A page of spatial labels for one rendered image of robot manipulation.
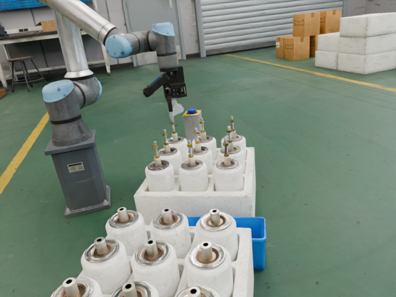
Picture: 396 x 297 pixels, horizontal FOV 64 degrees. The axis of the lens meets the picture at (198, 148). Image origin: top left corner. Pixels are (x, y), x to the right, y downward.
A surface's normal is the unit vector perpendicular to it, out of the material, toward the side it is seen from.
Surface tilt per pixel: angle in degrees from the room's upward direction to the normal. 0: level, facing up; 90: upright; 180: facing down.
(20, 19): 90
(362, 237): 0
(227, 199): 90
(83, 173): 90
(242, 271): 0
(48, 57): 90
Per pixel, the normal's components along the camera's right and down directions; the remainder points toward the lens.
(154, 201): -0.18, 0.39
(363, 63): -0.94, 0.22
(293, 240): -0.11, -0.92
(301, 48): 0.24, 0.34
